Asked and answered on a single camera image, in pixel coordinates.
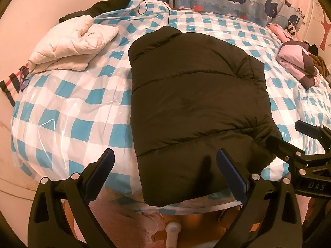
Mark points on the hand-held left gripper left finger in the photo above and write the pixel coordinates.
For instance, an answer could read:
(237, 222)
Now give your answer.
(107, 160)

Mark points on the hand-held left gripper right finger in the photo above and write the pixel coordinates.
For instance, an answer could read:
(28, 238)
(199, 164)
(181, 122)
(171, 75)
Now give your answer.
(227, 164)

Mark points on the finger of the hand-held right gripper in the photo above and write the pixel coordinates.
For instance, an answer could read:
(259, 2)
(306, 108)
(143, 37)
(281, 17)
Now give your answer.
(310, 131)
(284, 148)

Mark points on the black puffer jacket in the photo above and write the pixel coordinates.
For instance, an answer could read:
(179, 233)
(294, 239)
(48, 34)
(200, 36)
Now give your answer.
(196, 103)

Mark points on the pink fluffy cloth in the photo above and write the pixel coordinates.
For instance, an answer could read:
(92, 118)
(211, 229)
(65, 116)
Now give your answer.
(121, 222)

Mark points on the blue checked bed cover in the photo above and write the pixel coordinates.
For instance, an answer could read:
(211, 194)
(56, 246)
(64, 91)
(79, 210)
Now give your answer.
(77, 103)

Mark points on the brown crumpled clothing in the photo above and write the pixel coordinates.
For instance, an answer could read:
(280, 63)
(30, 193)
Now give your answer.
(319, 59)

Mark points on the pink and grey jacket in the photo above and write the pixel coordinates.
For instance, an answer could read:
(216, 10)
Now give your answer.
(297, 56)

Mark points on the white plastic object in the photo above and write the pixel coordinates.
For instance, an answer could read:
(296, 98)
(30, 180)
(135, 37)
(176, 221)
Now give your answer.
(172, 231)

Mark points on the black white striped cloth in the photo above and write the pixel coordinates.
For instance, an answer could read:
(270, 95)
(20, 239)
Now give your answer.
(292, 27)

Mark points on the eyeglasses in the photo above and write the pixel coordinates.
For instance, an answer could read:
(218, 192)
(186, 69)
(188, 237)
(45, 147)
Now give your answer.
(24, 78)

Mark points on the white puffer jacket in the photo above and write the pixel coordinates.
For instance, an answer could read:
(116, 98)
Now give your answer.
(69, 47)

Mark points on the dark crumpled jacket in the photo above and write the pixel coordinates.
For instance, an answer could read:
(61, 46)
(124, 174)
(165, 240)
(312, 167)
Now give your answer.
(103, 5)

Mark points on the brown tree wall sticker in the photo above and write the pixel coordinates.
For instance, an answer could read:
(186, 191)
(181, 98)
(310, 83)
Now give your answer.
(326, 25)

